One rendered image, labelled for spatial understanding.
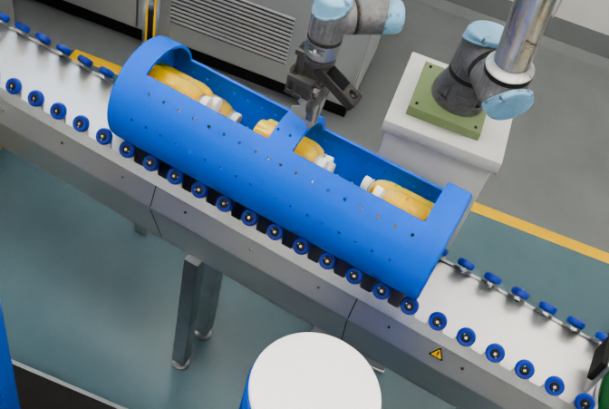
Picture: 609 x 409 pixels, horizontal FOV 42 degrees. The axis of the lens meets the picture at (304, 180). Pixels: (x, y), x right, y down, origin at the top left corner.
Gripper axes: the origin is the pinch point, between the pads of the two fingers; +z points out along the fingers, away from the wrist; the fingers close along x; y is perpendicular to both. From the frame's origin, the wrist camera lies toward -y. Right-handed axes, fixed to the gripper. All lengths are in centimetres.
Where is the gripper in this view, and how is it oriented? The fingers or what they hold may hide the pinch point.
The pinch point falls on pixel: (312, 124)
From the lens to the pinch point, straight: 181.5
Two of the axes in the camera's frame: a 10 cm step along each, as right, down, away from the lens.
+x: -4.7, 6.0, -6.5
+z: -1.7, 6.6, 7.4
